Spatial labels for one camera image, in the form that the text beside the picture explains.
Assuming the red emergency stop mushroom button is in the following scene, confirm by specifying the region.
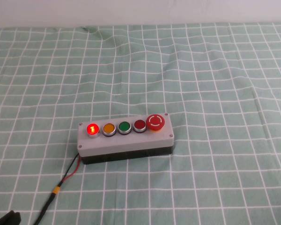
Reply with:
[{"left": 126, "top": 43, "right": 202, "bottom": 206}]
[{"left": 146, "top": 114, "right": 166, "bottom": 133}]

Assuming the lit red indicator button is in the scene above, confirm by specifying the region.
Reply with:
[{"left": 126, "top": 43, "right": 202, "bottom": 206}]
[{"left": 86, "top": 122, "right": 101, "bottom": 139}]

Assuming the dark red push button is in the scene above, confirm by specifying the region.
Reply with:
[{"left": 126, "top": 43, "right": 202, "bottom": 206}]
[{"left": 133, "top": 119, "right": 147, "bottom": 134}]

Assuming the thin black wire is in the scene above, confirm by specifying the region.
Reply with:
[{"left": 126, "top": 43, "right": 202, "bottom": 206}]
[{"left": 57, "top": 153, "right": 80, "bottom": 188}]

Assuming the grey black button switch box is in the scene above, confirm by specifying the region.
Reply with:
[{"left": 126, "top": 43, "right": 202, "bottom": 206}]
[{"left": 76, "top": 112, "right": 174, "bottom": 165}]

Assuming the thin red wire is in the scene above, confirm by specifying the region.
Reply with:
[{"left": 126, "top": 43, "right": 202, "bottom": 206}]
[{"left": 60, "top": 155, "right": 81, "bottom": 183}]

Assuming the green push button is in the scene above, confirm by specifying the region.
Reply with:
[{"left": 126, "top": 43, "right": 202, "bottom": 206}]
[{"left": 118, "top": 120, "right": 132, "bottom": 135}]

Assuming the yellow push button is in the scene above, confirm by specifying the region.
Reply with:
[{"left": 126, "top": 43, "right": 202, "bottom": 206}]
[{"left": 102, "top": 122, "right": 117, "bottom": 137}]

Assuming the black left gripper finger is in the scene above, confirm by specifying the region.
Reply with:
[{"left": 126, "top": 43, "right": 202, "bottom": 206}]
[
  {"left": 0, "top": 210, "right": 15, "bottom": 225},
  {"left": 3, "top": 211, "right": 22, "bottom": 225}
]

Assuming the black power cable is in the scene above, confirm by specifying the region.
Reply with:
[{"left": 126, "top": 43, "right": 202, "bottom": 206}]
[{"left": 32, "top": 192, "right": 56, "bottom": 225}]

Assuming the green white-grid tablecloth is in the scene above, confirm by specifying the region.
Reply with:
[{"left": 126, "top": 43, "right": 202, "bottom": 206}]
[{"left": 0, "top": 22, "right": 281, "bottom": 225}]

